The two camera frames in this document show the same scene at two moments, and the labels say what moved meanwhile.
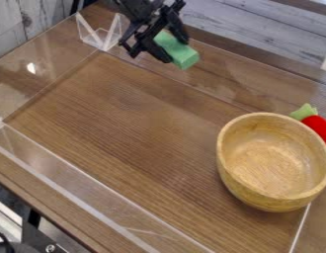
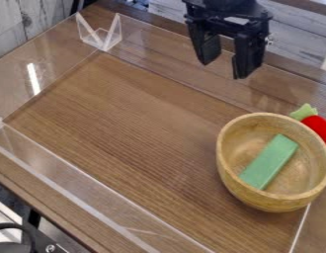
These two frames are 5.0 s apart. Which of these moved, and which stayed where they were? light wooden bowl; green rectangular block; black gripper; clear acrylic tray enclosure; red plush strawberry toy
Moved: black gripper; green rectangular block
Stayed: light wooden bowl; clear acrylic tray enclosure; red plush strawberry toy
